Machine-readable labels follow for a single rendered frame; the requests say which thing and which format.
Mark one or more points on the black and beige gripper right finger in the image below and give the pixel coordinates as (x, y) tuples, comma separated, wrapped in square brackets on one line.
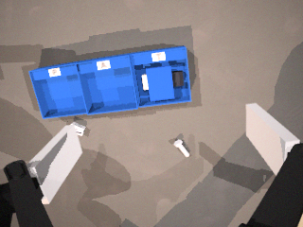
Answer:
[(282, 205)]

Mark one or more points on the blue rack of three bins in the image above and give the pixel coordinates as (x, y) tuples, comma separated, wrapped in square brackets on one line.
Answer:
[(105, 84)]

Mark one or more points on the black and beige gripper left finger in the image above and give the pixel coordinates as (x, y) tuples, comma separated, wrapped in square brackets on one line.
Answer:
[(35, 184)]

